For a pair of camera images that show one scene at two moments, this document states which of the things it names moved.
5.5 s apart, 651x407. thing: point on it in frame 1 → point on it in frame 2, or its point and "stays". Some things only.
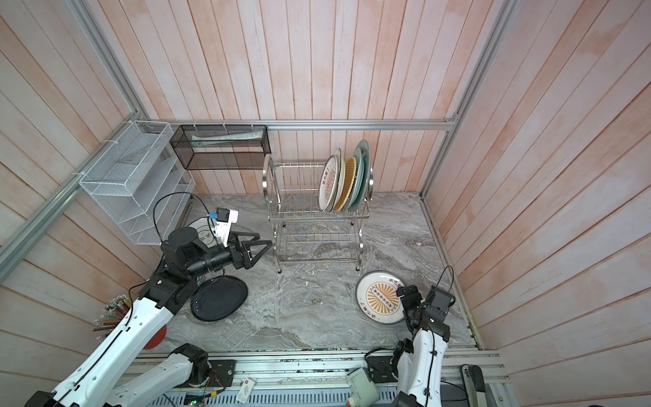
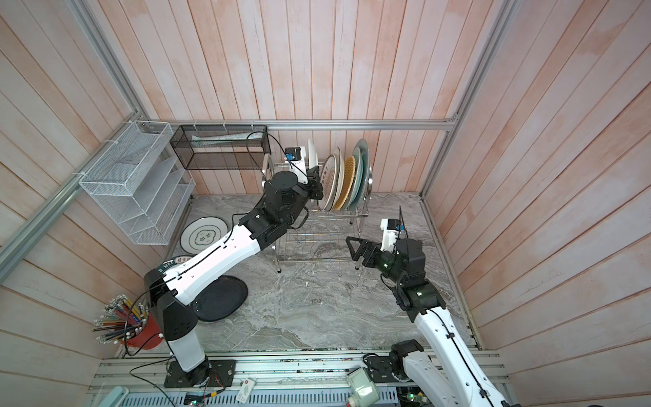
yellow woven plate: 346,185 stays
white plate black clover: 204,234 stays
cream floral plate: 342,175 stays
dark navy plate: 218,298 stays
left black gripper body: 239,260 → 314,189
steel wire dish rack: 302,232 stays
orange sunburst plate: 328,185 stays
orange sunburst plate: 377,298 → 312,155
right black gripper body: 412,302 → 384,262
